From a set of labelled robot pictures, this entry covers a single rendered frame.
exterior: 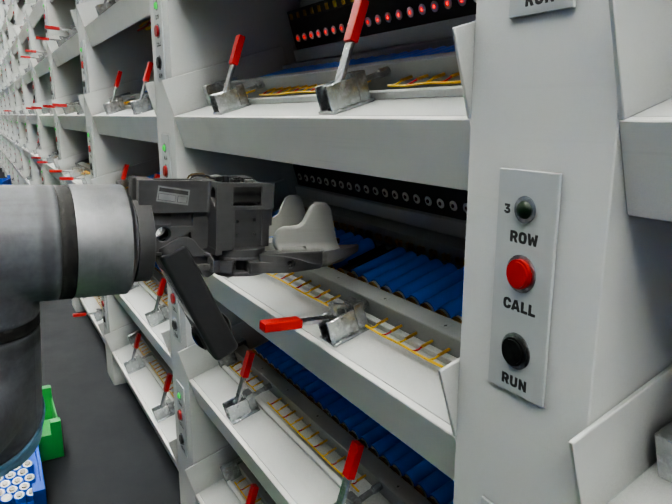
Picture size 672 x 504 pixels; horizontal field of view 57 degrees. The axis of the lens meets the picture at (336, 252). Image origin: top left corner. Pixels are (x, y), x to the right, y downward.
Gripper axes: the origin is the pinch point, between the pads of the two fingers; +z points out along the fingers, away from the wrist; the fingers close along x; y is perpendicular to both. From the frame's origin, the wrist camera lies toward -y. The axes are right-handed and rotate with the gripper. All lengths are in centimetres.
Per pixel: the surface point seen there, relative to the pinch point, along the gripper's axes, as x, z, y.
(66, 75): 176, -2, 26
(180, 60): 35.6, -5.3, 20.3
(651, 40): -34.7, -5.7, 16.3
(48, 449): 75, -20, -54
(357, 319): -7.9, -2.2, -4.5
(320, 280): 1.7, -0.6, -3.3
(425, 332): -15.6, -0.7, -3.4
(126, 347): 104, 1, -45
